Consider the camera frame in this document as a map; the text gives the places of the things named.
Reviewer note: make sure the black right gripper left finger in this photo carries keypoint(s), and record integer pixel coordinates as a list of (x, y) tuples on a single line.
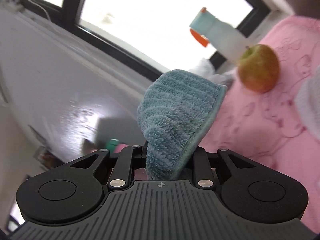
[(138, 154)]

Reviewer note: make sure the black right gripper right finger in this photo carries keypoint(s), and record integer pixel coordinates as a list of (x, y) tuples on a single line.
[(199, 160)]

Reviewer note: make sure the teal microfibre cloth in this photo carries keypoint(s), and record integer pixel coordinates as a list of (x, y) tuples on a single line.
[(175, 114)]

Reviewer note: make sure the pink printed table cloth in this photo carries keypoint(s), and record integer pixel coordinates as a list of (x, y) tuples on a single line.
[(266, 127)]

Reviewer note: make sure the clear plastic bag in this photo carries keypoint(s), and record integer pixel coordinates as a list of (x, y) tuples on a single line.
[(206, 70)]

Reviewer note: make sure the red yellow apple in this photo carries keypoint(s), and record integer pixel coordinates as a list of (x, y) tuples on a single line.
[(258, 68)]

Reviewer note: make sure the white paper towel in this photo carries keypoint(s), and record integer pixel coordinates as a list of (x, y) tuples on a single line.
[(307, 104)]

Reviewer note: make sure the frosted bottle teal cap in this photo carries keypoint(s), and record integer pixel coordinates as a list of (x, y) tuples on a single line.
[(228, 41)]

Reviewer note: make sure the black window frame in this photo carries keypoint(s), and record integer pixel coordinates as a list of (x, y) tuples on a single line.
[(149, 36)]

